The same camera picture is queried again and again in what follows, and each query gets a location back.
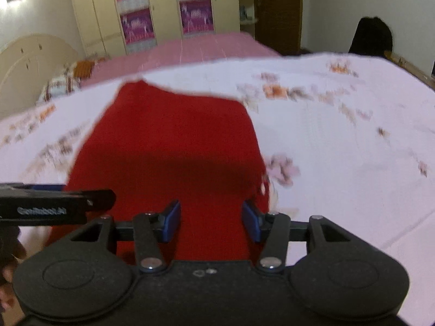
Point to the white plaid pillow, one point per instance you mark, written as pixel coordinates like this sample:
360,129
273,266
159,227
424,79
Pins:
57,86

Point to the cream curved headboard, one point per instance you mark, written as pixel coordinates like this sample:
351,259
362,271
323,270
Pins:
20,64

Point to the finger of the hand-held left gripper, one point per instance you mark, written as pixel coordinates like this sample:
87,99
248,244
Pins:
44,187
98,198

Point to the cream wardrobe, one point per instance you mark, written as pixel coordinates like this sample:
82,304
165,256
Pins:
98,13

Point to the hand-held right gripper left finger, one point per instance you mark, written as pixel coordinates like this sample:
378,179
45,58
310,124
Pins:
172,220

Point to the person's left hand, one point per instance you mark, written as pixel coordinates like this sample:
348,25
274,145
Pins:
19,251

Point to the orange patterned pillow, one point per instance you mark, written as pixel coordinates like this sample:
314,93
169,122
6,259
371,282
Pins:
83,69

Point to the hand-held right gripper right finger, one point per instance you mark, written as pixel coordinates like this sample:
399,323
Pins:
251,220

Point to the brown wooden door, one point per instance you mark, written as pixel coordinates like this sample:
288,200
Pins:
278,13

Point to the cream corner shelf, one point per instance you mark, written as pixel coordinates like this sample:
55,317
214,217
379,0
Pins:
246,10

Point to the red knit sweater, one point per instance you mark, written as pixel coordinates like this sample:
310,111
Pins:
170,142

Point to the wooden bed frame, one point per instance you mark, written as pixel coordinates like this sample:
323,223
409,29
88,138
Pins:
411,71

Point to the pink bedspread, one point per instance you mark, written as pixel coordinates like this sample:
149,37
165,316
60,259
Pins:
204,51

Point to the floral white bed sheet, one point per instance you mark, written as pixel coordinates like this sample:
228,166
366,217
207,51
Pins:
340,142

